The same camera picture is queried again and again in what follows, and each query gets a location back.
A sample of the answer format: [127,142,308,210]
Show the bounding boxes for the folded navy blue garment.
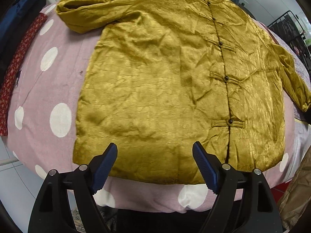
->
[1,0,37,52]

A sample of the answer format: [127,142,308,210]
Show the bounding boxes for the folded red patterned garment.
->
[1,13,47,136]

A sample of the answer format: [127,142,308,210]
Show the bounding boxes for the beige jacket sleeve forearm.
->
[277,150,310,232]

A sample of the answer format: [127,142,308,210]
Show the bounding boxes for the folded black garment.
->
[1,0,46,81]

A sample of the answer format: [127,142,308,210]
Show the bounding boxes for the gold brocade padded jacket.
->
[56,0,310,185]

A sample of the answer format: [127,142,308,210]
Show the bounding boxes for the purple textured blanket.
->
[268,30,310,122]

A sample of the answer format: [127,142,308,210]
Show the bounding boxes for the black wire rack shelf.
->
[268,10,310,72]

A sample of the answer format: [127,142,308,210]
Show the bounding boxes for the pink polka dot bedsheet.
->
[1,3,304,214]

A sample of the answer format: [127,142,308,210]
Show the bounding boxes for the red floor mat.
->
[270,181,291,202]

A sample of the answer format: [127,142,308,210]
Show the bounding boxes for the white floor pipe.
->
[0,157,19,166]

